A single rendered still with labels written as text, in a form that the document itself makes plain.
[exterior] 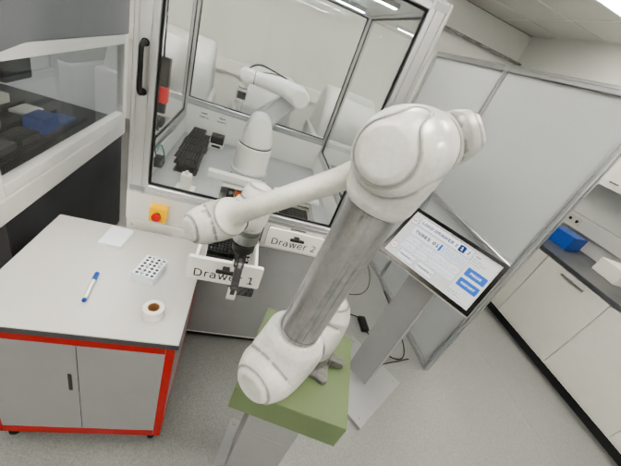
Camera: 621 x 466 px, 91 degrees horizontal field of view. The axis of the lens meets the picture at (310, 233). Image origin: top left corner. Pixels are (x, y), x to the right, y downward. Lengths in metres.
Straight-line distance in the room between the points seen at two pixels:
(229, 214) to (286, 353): 0.36
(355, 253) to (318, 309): 0.16
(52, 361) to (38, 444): 0.60
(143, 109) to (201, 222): 0.69
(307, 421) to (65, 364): 0.84
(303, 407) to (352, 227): 0.63
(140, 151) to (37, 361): 0.82
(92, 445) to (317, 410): 1.14
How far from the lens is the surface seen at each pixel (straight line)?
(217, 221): 0.81
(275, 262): 1.66
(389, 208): 0.50
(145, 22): 1.34
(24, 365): 1.45
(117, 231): 1.58
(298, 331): 0.72
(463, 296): 1.61
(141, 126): 1.42
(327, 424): 1.04
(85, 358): 1.34
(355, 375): 2.27
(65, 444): 1.90
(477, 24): 5.42
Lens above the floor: 1.72
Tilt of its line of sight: 30 degrees down
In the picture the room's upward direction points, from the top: 23 degrees clockwise
